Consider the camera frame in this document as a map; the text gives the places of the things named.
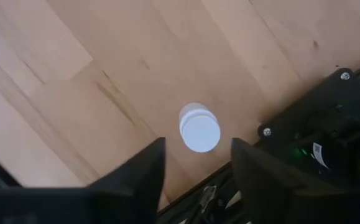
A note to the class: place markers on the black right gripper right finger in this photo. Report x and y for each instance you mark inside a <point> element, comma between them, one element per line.
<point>276,205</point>

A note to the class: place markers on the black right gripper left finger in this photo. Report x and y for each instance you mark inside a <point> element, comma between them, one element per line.
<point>120,199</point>

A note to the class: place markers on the white plastic pill bottle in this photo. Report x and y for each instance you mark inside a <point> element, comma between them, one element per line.
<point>200,130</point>

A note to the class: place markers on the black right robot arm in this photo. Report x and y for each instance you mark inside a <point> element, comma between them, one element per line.
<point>322,118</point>

